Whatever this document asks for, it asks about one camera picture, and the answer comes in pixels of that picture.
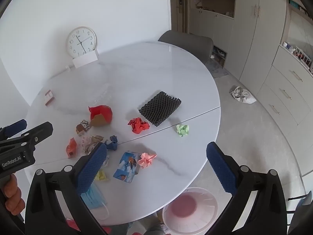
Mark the round white wall clock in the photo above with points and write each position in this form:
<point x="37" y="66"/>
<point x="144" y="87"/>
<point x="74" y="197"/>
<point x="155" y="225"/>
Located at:
<point x="80" y="41"/>

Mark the dark blue crumpled paper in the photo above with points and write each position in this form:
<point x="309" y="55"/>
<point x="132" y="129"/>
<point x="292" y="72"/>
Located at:
<point x="113" y="144"/>

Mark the yellow crumpled paper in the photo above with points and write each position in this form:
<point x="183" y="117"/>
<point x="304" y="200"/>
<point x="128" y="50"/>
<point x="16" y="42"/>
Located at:
<point x="102" y="176"/>

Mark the beige printed wrapper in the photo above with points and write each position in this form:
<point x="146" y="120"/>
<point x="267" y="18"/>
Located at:
<point x="91" y="142"/>

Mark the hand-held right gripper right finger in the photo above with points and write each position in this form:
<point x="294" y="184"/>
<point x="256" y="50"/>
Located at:
<point x="221" y="169"/>

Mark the red crumpled paper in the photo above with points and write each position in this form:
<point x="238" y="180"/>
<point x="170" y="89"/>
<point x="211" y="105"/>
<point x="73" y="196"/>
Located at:
<point x="138" y="126"/>

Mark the white dish rack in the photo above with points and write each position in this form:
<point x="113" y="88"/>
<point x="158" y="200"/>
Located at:
<point x="302" y="56"/>

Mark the beige drawer cabinet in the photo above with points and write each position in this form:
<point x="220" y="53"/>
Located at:
<point x="286" y="90"/>

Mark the red paper box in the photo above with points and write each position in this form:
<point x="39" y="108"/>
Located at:
<point x="100" y="113"/>

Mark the green paper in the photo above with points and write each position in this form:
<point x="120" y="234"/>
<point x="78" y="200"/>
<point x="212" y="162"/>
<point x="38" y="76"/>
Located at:
<point x="182" y="130"/>

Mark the pink plastic bin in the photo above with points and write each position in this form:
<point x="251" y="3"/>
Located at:
<point x="183" y="208"/>

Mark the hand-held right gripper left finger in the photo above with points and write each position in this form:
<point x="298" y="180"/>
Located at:
<point x="94" y="166"/>

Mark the grey floor mat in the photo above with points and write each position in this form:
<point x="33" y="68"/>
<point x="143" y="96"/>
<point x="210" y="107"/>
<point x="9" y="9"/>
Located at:
<point x="216" y="68"/>

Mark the white crumpled paper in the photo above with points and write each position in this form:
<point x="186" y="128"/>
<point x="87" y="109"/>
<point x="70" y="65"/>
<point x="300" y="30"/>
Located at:
<point x="105" y="162"/>

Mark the blue face mask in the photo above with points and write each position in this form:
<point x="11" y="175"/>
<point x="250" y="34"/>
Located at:
<point x="94" y="198"/>

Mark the orange red wrapper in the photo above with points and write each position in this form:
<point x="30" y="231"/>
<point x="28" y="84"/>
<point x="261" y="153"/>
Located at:
<point x="71" y="148"/>

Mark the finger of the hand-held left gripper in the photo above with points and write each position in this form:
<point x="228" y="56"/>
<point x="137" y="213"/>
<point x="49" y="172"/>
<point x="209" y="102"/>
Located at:
<point x="14" y="126"/>
<point x="41" y="129"/>

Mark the pink paper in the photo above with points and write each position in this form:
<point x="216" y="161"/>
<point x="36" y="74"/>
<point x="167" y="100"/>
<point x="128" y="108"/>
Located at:
<point x="146" y="160"/>

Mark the black foam net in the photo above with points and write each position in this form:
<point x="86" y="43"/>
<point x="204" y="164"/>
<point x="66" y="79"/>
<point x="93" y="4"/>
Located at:
<point x="159" y="109"/>

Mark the small red white box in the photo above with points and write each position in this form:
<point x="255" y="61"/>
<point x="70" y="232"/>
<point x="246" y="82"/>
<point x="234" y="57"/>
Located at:
<point x="49" y="98"/>

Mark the blue printed packet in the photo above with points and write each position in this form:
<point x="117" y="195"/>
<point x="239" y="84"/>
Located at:
<point x="126" y="167"/>

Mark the person's left hand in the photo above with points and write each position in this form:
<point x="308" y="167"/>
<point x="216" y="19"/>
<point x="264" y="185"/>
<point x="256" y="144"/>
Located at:
<point x="12" y="192"/>

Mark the tall beige cabinet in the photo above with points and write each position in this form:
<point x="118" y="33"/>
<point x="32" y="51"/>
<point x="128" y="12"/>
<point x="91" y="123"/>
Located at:
<point x="247" y="41"/>

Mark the white plastic bag on floor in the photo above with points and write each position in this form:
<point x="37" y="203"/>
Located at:
<point x="242" y="96"/>

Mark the white card stand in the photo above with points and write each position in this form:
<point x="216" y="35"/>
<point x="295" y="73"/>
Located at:
<point x="84" y="60"/>

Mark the beige door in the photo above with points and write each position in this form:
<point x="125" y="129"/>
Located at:
<point x="179" y="19"/>

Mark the brown patterned wrapper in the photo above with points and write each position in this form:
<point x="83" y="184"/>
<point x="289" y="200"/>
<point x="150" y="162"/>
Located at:
<point x="83" y="126"/>

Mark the clear plastic wrap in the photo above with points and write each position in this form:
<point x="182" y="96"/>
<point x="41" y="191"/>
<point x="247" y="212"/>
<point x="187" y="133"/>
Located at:
<point x="101" y="95"/>

